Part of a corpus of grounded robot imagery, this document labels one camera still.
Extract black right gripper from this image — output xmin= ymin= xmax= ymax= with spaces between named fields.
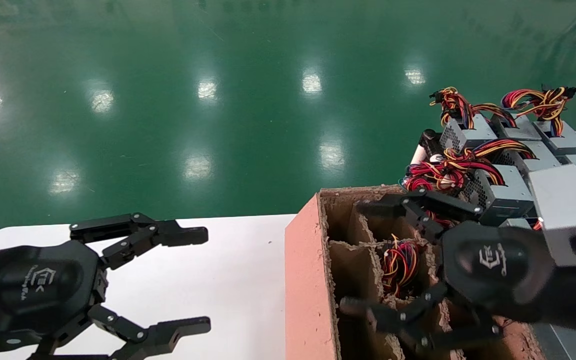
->
xmin=339 ymin=187 xmax=557 ymax=353

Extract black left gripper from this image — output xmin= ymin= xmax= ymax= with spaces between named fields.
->
xmin=0 ymin=212 xmax=212 ymax=360

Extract brown cardboard divider box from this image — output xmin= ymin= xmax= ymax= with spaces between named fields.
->
xmin=284 ymin=185 xmax=548 ymax=360

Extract clear acrylic divider tray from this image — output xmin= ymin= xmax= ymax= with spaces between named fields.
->
xmin=533 ymin=322 xmax=576 ymax=360

